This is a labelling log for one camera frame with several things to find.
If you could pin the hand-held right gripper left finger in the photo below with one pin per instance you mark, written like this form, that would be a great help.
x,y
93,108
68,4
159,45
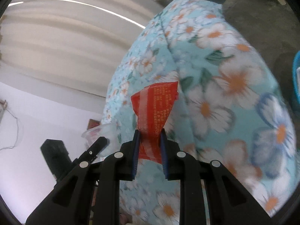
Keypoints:
x,y
135,154

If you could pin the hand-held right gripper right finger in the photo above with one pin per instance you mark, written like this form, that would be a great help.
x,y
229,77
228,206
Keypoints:
x,y
164,154

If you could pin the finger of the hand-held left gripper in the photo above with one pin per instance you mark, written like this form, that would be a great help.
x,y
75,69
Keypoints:
x,y
98,145

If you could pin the clear plastic cup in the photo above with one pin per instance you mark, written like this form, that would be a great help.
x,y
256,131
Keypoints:
x,y
105,131

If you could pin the red snack wrapper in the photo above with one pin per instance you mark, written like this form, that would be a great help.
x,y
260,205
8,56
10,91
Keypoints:
x,y
154,112

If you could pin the blue plastic basket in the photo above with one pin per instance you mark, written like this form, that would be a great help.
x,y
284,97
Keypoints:
x,y
296,58

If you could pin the reddish brown box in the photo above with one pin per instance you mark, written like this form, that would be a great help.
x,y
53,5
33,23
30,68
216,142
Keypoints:
x,y
93,124

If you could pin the floral blue blanket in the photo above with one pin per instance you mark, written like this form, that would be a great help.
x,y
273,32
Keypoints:
x,y
211,75

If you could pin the white curtain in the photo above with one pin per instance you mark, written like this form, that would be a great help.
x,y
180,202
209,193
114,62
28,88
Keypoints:
x,y
70,39

